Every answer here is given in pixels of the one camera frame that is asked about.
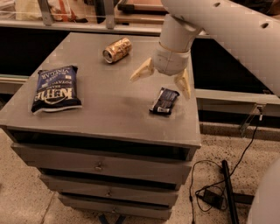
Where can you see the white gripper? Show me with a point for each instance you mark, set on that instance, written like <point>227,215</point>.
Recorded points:
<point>171,61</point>

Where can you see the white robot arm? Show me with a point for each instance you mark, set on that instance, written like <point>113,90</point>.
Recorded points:
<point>250,36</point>

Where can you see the blue rxbar blueberry bar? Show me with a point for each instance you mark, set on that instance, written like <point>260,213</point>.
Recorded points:
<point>165,101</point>

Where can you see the gold soda can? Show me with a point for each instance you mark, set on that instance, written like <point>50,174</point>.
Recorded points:
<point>117,50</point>

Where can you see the grey drawer cabinet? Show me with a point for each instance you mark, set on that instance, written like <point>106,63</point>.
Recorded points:
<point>112,154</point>

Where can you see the blue kettle chips bag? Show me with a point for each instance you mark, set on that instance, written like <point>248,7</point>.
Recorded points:
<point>56,90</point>

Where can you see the metal railing with brackets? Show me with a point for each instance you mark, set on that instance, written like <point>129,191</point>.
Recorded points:
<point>77,18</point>

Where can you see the black power adapter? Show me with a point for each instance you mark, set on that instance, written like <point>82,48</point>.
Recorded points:
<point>213,199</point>

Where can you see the black metal floor frame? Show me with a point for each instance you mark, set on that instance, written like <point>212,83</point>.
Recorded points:
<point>232,197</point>

